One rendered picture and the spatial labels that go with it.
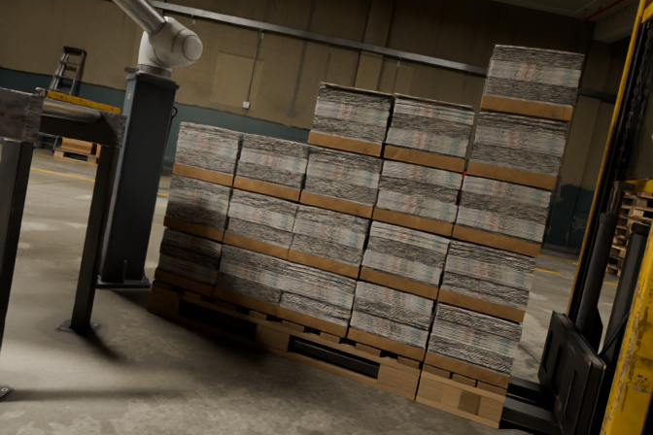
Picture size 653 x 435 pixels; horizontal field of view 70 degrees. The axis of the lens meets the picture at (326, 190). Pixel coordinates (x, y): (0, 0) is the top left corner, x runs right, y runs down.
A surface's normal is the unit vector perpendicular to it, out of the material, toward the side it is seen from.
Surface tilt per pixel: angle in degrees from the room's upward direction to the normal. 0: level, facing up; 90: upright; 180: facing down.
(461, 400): 90
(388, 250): 90
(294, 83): 90
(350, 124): 90
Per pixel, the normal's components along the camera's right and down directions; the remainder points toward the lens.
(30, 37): 0.00, 0.06
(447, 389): -0.29, 0.00
